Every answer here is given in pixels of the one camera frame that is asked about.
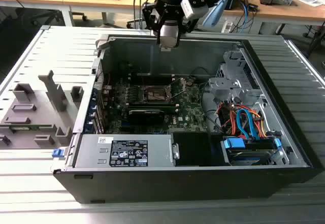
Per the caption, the red wire bundle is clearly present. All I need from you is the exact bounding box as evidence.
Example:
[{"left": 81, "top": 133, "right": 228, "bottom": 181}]
[{"left": 218, "top": 103, "right": 239, "bottom": 135}]

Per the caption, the blue data cable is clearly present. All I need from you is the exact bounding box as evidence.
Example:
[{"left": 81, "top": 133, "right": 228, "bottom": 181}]
[{"left": 236, "top": 108, "right": 261, "bottom": 141}]

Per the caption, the grey power supply unit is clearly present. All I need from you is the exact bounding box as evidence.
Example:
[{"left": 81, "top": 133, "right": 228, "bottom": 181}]
[{"left": 73, "top": 134, "right": 175, "bottom": 169}]

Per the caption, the black office chair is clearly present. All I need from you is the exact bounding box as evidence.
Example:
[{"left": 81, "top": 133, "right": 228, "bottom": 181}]
[{"left": 0, "top": 5, "right": 64, "bottom": 77}]

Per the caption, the silver CPU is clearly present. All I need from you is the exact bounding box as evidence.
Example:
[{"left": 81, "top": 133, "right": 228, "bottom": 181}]
[{"left": 159, "top": 20, "right": 180, "bottom": 52}]

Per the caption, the metal drive cage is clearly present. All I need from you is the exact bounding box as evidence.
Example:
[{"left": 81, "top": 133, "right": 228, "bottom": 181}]
[{"left": 207, "top": 50, "right": 270, "bottom": 115}]

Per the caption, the blue hanging cable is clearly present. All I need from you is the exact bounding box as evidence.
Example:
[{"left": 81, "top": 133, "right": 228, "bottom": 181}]
[{"left": 240, "top": 0, "right": 255, "bottom": 30}]

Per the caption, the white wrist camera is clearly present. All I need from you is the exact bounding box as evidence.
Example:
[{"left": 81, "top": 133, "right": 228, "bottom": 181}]
[{"left": 180, "top": 0, "right": 197, "bottom": 20}]

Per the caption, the CPU socket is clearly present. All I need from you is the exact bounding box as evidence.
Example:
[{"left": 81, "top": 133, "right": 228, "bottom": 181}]
[{"left": 138, "top": 83, "right": 172, "bottom": 104}]

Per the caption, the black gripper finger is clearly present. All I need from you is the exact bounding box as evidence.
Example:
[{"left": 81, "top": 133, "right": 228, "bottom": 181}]
[
  {"left": 141, "top": 0, "right": 164, "bottom": 45},
  {"left": 175, "top": 5, "right": 201, "bottom": 48}
]

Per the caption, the orange power wire bundle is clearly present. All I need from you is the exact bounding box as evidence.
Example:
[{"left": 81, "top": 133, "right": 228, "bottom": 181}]
[{"left": 243, "top": 108, "right": 268, "bottom": 138}]

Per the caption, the office chair base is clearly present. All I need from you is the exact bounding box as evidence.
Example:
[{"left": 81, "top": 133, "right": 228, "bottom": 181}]
[{"left": 126, "top": 12, "right": 147, "bottom": 29}]

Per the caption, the green RAM stick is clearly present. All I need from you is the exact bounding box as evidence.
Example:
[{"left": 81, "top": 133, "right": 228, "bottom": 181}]
[{"left": 9, "top": 124, "right": 55, "bottom": 131}]

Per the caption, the RAM stick with yellow edge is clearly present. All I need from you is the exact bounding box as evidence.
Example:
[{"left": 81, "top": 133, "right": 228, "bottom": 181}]
[{"left": 126, "top": 102, "right": 179, "bottom": 113}]

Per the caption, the low-profile graphics card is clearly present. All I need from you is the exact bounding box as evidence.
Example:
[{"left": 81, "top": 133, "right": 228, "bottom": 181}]
[{"left": 127, "top": 108, "right": 165, "bottom": 126}]

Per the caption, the grey parts rack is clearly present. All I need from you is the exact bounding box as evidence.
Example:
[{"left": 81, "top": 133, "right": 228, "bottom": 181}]
[{"left": 0, "top": 69, "right": 84, "bottom": 150}]

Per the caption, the hard disk in blue carrier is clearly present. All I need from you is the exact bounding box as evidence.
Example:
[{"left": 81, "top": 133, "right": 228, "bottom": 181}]
[{"left": 220, "top": 136, "right": 282, "bottom": 166}]

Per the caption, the black open PC case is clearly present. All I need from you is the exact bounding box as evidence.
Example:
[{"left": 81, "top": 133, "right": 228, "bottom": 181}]
[{"left": 52, "top": 33, "right": 324, "bottom": 204}]

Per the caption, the white power strip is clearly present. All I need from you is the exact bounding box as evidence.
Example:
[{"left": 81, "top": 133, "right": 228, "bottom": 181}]
[{"left": 221, "top": 20, "right": 234, "bottom": 34}]

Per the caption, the green motherboard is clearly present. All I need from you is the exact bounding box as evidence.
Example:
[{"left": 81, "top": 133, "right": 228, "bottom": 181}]
[{"left": 103, "top": 75, "right": 211, "bottom": 135}]

